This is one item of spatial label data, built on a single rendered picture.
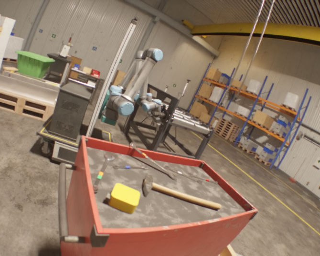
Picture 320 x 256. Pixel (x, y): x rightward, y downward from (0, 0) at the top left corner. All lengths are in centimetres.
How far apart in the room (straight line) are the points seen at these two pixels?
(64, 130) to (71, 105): 29
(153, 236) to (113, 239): 10
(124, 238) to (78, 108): 163
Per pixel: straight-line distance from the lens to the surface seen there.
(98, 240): 42
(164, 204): 62
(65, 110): 196
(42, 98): 325
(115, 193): 51
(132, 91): 172
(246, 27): 1077
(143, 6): 1315
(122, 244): 46
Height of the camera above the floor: 125
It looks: 13 degrees down
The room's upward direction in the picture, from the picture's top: 25 degrees clockwise
